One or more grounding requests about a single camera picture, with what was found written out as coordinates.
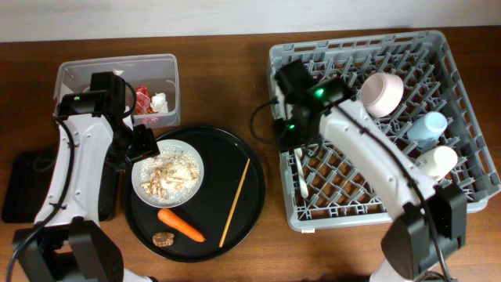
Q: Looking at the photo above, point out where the red snack wrapper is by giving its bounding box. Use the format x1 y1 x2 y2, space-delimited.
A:
135 85 153 114

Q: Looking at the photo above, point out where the grey plate with rice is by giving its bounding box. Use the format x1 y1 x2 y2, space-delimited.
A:
132 139 204 208

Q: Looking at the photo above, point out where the white tissue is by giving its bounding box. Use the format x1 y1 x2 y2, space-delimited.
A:
150 92 168 113

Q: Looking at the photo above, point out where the white plastic fork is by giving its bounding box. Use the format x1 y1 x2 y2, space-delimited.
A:
294 148 308 199

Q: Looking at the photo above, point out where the orange carrot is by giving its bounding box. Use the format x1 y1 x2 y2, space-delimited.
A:
157 208 205 243

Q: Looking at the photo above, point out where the wooden chopstick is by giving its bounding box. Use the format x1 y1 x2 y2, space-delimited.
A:
218 158 251 248

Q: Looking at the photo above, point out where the brown food lump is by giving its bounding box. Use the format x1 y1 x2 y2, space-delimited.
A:
152 232 175 248

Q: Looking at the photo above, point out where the pink bowl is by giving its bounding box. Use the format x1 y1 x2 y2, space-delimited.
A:
359 73 404 118

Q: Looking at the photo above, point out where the light blue cup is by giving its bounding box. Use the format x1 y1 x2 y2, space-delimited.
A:
406 111 448 147

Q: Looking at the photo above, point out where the cream white cup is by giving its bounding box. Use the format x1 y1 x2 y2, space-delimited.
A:
416 146 459 181

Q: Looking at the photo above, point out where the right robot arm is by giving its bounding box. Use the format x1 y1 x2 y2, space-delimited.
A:
274 73 467 281

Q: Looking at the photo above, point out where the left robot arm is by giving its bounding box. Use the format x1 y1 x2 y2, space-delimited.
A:
5 90 159 281

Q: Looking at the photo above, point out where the grey dishwasher rack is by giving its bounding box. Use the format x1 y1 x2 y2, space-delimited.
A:
268 31 500 232

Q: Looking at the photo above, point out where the clear plastic bin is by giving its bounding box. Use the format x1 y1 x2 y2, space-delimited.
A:
54 53 181 128

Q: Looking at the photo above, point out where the black rectangular tray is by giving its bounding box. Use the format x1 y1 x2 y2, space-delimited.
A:
2 150 120 223

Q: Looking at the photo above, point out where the round black serving tray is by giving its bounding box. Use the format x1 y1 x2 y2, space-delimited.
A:
123 126 266 262

